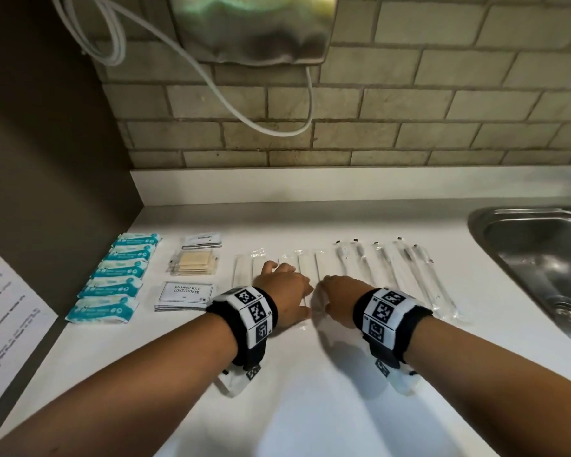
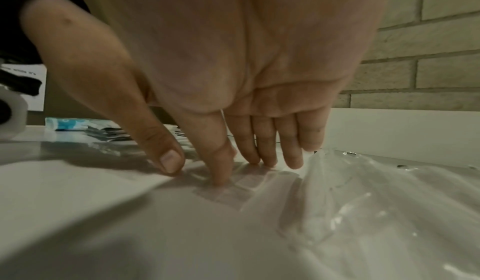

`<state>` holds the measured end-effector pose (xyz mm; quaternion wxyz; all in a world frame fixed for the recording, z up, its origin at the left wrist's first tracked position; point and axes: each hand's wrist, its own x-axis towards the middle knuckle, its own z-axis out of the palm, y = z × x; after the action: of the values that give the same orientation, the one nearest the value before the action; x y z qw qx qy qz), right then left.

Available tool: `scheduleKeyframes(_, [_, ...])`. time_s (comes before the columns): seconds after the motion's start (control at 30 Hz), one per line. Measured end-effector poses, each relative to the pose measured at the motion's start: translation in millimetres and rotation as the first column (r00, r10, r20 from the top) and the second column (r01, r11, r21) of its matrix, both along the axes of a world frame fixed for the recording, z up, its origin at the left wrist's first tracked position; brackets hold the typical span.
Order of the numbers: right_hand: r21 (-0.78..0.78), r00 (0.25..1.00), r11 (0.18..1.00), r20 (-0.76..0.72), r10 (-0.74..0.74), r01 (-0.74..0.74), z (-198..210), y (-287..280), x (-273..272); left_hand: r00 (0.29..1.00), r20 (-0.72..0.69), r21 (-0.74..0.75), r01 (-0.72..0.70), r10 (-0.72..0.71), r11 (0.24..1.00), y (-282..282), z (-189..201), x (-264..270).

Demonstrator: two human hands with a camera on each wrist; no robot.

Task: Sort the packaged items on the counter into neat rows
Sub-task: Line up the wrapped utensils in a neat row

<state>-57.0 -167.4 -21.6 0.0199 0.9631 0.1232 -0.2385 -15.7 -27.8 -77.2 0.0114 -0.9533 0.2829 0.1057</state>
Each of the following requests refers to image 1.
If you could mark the white slim wrapped packet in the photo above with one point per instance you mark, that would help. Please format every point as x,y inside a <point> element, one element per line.
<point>304,264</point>
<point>242,276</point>
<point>286,259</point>
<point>324,264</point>
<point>259,261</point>

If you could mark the person's right hand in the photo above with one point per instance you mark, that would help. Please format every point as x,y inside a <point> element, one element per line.
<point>345,299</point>

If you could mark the person's left hand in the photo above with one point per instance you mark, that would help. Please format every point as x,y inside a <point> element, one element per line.
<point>285,295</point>

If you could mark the stainless steel sink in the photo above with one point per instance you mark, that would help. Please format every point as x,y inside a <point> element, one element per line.
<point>537,256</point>

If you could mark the person's right fingers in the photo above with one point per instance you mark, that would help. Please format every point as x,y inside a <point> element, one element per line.
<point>327,292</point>

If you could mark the blue white wrapped packet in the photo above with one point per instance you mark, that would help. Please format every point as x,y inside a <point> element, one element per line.
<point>129,253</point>
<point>122,269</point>
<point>135,240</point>
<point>110,287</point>
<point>102,309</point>

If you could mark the person's left forearm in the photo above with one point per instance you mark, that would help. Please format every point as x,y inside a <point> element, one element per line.
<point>123,399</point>

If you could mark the small white sachet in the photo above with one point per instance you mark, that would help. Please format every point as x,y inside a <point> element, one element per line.
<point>201,240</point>

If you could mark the clear wrapped toothbrush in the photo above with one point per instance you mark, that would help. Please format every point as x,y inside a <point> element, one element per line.
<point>363,264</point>
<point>437,285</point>
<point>416,276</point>
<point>385,266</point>
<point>343,259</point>

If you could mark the clear packet of cotton swabs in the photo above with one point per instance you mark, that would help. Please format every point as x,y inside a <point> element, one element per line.
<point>194,262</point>

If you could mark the white printed paper sheet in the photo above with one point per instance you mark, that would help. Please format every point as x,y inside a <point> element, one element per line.
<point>7,328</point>

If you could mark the person's right forearm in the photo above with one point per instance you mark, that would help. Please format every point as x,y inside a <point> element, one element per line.
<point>495,390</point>

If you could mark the white shampoo sachet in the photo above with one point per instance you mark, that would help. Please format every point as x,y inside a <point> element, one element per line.
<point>184,295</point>

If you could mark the stainless steel wall appliance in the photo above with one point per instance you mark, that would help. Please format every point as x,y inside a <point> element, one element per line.
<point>252,28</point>

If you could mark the person's left fingers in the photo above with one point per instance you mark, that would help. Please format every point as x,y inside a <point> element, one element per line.
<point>290,276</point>

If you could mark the black white marker wristband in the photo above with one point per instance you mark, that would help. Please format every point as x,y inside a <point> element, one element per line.
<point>252,314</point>
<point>385,314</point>

